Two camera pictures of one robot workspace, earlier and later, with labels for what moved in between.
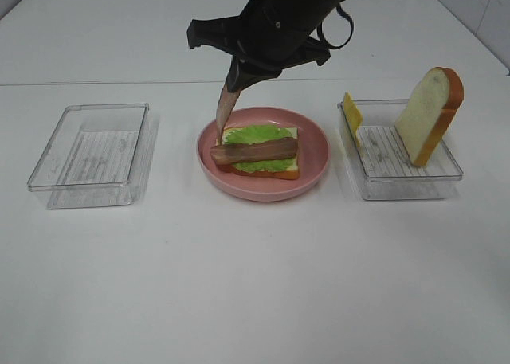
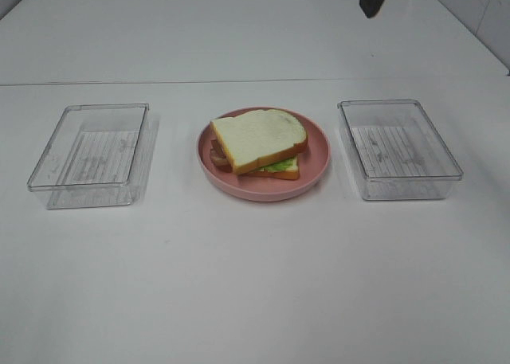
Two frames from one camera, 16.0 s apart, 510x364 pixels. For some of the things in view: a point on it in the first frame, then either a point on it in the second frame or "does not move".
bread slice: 429,111 to 256,138
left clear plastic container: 100,156 does not move
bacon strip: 226,103 to 215,144
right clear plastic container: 383,161 does not move
